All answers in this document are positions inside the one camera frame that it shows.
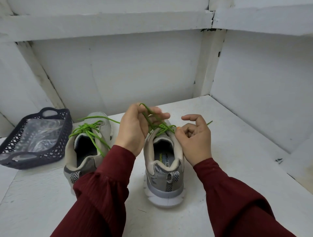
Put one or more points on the person's left hand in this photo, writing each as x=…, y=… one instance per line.
x=129, y=128

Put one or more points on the person's right hand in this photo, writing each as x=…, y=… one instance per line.
x=196, y=141

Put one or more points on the green shoelace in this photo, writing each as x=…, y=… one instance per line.
x=88, y=129
x=164, y=128

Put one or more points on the grey mesh shoe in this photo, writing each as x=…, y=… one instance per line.
x=165, y=180
x=80, y=154

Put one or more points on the person's left forearm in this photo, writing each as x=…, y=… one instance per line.
x=98, y=195

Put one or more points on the person's right forearm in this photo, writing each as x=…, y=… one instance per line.
x=234, y=205

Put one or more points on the clear plastic bag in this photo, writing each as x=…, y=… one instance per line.
x=41, y=134

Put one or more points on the dark plastic lattice basket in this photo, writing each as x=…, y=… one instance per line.
x=7, y=161

